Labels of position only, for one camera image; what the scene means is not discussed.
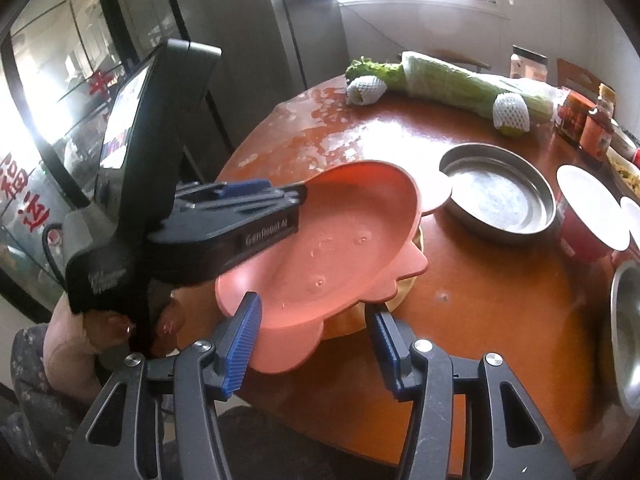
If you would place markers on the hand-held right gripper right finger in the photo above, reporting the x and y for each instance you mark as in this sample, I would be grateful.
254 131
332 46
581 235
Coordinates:
387 347

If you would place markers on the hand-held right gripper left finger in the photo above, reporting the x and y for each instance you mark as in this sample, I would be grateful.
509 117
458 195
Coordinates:
242 345

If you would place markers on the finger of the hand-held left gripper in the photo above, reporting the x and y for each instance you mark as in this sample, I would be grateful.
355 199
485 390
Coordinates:
280 199
245 188

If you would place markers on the pink flower-shaped plate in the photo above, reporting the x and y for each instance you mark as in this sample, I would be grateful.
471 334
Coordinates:
330 240

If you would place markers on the person's left hand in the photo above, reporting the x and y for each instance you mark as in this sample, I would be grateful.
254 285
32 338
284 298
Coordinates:
105 330

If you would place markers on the small white foam net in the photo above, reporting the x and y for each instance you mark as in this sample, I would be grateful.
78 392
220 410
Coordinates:
365 91

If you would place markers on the glass door with red print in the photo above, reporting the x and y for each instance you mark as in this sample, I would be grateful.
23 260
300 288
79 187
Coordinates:
45 135

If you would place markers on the green lettuce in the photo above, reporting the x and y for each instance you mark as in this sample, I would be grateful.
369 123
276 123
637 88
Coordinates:
370 67

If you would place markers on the grey refrigerator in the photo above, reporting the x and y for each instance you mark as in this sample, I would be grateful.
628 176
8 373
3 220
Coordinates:
250 25

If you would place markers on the round steel tray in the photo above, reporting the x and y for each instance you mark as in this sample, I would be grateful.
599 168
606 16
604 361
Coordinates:
495 200

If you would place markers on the wrapped napa cabbage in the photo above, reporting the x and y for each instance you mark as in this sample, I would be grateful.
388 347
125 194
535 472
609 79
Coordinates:
450 82

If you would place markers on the person's dark patterned clothing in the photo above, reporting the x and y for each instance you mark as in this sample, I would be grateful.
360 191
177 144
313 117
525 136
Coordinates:
30 410

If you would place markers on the wooden chair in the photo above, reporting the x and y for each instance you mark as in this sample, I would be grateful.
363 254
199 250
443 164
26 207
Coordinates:
575 75
465 57

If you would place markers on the white foam net sleeve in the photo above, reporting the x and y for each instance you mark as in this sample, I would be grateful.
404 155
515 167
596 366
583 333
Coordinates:
511 112

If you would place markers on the black-lidded plastic jar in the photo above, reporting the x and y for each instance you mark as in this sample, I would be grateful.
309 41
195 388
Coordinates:
529 65

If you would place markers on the plate of stir-fried food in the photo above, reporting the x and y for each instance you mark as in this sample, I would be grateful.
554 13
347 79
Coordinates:
627 175

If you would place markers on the red sauce jar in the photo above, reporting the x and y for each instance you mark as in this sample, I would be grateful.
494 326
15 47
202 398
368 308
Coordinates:
572 115

